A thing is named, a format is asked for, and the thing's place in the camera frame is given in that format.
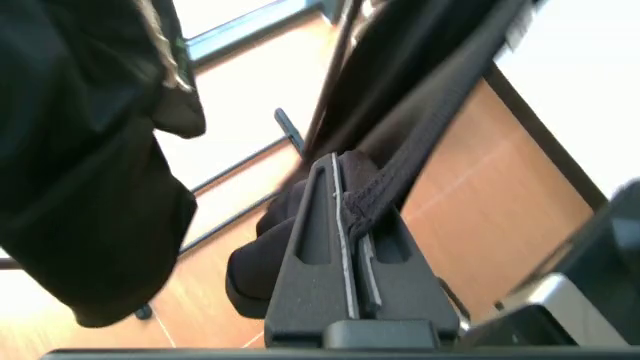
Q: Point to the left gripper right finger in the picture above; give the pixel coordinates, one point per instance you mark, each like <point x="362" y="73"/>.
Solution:
<point x="410" y="295"/>

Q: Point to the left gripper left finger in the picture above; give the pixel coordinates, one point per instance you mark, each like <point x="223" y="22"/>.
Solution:
<point x="310" y="290"/>

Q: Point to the black garment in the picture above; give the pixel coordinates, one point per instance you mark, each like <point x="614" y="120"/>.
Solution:
<point x="400" y="100"/>
<point x="75" y="175"/>

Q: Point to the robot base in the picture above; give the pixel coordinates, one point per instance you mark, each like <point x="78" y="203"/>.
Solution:
<point x="575" y="310"/>

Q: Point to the black clothes rack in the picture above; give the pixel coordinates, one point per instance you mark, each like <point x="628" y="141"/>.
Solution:
<point x="330" y="85"/>

